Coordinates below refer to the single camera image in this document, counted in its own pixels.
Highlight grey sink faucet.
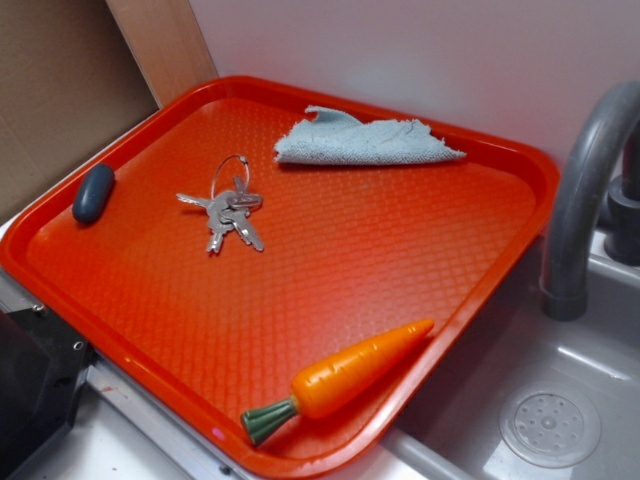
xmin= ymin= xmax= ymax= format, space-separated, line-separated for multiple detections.
xmin=540 ymin=80 xmax=639 ymax=321

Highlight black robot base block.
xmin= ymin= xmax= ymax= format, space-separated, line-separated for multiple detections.
xmin=1 ymin=309 xmax=92 ymax=479

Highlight light blue cloth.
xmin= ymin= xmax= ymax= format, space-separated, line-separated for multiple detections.
xmin=274 ymin=106 xmax=466 ymax=166

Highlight dark grey oval object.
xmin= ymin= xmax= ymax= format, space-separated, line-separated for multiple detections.
xmin=72 ymin=164 xmax=115 ymax=225

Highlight orange plastic tray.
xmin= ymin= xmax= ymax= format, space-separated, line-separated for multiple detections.
xmin=1 ymin=77 xmax=559 ymax=479

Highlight wooden board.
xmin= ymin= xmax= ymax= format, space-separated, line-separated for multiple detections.
xmin=107 ymin=0 xmax=218 ymax=108

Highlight dark faucet handle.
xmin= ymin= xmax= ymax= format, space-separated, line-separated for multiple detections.
xmin=604 ymin=125 xmax=639 ymax=267

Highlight silver key bunch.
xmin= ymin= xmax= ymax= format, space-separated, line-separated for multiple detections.
xmin=176 ymin=154 xmax=265 ymax=255

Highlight orange toy carrot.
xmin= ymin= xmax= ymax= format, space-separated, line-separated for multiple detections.
xmin=241 ymin=319 xmax=435 ymax=446

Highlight grey toy sink basin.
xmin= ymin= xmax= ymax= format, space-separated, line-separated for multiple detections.
xmin=384 ymin=224 xmax=640 ymax=480

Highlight round sink drain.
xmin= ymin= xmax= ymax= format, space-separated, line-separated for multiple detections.
xmin=499 ymin=382 xmax=601 ymax=469

